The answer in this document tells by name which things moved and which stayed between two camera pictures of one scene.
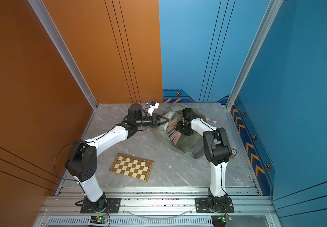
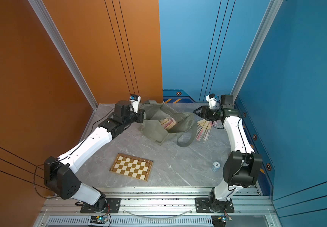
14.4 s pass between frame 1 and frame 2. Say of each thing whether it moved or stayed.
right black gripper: moved
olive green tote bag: moved
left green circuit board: stayed
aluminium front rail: stayed
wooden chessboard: stayed
